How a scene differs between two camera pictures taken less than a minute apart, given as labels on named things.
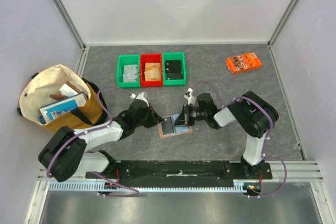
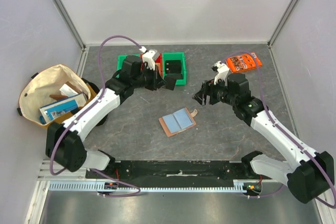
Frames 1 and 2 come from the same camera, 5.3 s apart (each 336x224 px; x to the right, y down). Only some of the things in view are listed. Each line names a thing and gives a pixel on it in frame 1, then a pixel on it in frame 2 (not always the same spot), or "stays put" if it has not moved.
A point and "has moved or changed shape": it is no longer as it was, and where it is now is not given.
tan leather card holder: x=166 y=129 has moved or changed shape
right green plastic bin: x=175 y=56 stays put
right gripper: x=185 y=115 → x=209 y=93
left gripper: x=155 y=118 → x=157 y=81
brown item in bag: x=58 y=96 stays put
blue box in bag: x=52 y=110 stays put
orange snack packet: x=246 y=62 stays put
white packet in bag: x=68 y=90 stays put
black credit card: x=167 y=126 → x=170 y=83
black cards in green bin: x=172 y=70 stays put
